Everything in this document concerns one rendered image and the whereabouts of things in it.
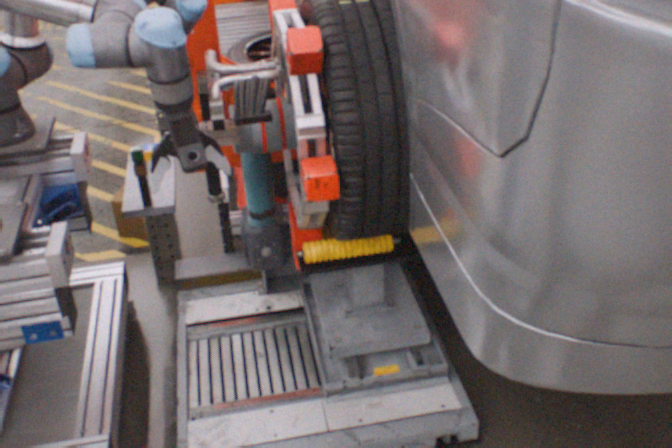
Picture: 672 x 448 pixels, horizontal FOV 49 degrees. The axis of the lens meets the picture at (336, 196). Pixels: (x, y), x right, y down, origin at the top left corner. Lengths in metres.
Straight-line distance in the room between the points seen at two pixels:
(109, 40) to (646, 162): 0.83
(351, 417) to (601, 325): 1.14
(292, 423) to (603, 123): 1.44
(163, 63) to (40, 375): 1.26
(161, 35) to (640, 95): 0.73
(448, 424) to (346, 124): 0.93
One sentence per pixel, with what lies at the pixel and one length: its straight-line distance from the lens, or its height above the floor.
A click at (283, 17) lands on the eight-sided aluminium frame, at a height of 1.11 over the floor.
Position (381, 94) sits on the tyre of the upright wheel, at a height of 1.02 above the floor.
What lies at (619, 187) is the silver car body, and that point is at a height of 1.20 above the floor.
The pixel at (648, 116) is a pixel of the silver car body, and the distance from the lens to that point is 0.94.
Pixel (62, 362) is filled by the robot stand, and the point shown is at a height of 0.21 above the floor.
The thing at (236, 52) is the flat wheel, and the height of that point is 0.50.
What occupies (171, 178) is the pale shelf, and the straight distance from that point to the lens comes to 2.59.
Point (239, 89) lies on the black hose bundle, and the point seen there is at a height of 1.03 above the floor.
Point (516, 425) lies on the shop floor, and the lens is 2.27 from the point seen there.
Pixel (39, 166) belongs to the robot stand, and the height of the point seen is 0.75.
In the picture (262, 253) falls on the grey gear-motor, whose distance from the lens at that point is 2.38.
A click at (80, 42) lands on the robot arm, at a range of 1.29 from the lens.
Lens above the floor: 1.68
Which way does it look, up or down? 31 degrees down
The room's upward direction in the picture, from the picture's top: 3 degrees counter-clockwise
